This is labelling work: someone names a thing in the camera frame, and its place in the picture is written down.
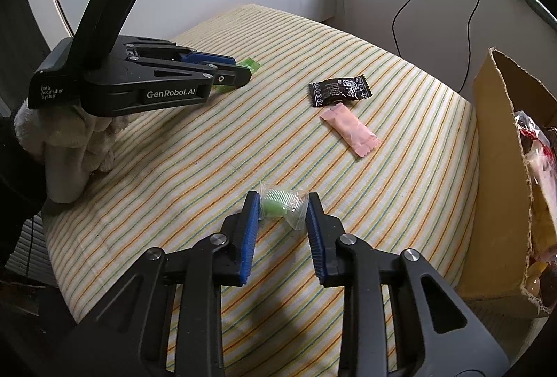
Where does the cardboard box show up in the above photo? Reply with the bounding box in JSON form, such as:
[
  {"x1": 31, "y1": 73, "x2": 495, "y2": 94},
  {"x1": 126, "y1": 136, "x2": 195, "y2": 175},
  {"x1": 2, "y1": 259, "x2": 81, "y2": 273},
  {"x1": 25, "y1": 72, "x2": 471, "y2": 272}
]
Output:
[{"x1": 459, "y1": 47, "x2": 557, "y2": 317}]

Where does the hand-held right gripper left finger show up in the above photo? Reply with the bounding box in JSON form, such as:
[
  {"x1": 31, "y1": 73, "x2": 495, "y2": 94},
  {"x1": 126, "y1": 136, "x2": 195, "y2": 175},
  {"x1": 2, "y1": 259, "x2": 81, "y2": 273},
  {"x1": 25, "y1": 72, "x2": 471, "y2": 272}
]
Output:
[{"x1": 56, "y1": 191, "x2": 262, "y2": 377}]

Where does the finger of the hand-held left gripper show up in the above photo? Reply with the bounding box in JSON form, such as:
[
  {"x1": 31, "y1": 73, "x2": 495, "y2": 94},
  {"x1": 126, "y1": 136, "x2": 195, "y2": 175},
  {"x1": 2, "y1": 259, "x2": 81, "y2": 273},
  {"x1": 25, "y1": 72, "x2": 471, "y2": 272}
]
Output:
[
  {"x1": 124, "y1": 56, "x2": 254, "y2": 89},
  {"x1": 128, "y1": 36, "x2": 236, "y2": 68}
]

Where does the grey striped mattress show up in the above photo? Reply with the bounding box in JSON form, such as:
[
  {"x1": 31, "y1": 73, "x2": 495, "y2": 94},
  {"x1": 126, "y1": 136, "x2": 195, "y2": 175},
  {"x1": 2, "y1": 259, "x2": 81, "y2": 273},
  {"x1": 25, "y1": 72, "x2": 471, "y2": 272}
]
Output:
[{"x1": 6, "y1": 211, "x2": 62, "y2": 286}]

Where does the person's left hand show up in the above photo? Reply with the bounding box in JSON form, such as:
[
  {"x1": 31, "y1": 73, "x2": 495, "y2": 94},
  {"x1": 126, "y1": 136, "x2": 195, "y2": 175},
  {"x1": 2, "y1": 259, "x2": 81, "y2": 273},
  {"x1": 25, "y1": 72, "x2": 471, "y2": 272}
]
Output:
[{"x1": 15, "y1": 100, "x2": 129, "y2": 203}]

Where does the pink candy packet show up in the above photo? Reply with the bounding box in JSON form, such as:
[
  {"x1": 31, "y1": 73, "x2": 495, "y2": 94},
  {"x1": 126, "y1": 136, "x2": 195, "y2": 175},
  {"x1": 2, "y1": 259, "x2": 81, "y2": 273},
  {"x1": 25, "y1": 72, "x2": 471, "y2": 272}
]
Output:
[{"x1": 320, "y1": 105, "x2": 383, "y2": 159}]

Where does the black cable with adapter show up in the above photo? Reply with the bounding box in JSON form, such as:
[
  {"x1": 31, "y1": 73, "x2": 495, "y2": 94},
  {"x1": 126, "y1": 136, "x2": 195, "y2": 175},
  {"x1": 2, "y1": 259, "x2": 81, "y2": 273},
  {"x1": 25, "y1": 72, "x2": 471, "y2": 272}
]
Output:
[{"x1": 465, "y1": 0, "x2": 488, "y2": 88}]

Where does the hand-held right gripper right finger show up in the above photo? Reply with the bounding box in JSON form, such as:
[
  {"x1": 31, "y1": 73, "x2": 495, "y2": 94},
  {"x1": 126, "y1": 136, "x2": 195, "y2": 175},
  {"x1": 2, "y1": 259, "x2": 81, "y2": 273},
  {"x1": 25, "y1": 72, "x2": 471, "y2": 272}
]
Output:
[{"x1": 305, "y1": 193, "x2": 510, "y2": 377}]

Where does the yellow snack packet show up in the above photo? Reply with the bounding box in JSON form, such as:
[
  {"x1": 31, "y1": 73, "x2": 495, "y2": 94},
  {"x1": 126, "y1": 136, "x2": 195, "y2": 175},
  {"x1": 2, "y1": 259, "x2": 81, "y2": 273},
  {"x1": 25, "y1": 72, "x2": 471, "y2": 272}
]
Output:
[{"x1": 531, "y1": 185, "x2": 557, "y2": 260}]

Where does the black candy packet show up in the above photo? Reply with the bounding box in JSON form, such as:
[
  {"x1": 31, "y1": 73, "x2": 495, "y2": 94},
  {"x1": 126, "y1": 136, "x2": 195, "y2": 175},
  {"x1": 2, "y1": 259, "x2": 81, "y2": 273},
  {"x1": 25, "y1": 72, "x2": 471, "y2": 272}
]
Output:
[{"x1": 309, "y1": 74, "x2": 372, "y2": 108}]

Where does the round beige candy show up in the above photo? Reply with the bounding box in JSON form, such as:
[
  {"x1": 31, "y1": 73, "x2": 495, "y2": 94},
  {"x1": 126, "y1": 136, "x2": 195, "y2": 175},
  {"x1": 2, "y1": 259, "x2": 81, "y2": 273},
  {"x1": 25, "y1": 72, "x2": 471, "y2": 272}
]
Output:
[{"x1": 524, "y1": 261, "x2": 547, "y2": 295}]

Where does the striped bed cloth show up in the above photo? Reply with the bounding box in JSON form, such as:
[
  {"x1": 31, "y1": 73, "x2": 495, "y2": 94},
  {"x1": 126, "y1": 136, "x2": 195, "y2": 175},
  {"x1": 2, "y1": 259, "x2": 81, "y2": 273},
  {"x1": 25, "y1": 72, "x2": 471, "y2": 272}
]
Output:
[{"x1": 44, "y1": 3, "x2": 479, "y2": 377}]

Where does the clear green jelly candy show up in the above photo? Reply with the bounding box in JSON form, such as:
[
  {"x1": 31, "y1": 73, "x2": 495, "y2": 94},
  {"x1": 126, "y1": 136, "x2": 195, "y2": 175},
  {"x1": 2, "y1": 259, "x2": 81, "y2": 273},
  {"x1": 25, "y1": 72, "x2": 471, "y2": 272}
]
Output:
[{"x1": 258, "y1": 181, "x2": 309, "y2": 230}]

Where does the red snack packet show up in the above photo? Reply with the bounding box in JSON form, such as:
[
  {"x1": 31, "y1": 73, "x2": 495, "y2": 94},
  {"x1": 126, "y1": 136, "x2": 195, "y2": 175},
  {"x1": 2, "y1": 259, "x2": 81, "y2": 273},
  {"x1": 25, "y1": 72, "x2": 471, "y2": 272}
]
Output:
[{"x1": 513, "y1": 110, "x2": 557, "y2": 195}]

